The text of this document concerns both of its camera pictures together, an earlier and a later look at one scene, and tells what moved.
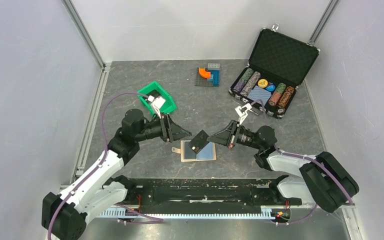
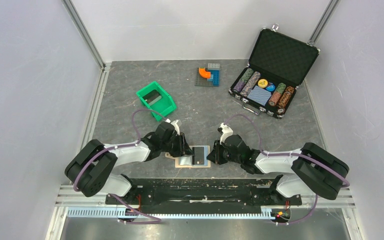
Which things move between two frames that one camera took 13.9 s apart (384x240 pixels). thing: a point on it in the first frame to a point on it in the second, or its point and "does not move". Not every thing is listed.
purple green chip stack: (243, 80) does not move
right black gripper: (228, 136) to (216, 153)
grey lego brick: (213, 66) does not move
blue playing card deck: (260, 93) does not move
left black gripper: (170, 131) to (183, 148)
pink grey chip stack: (250, 83) does not move
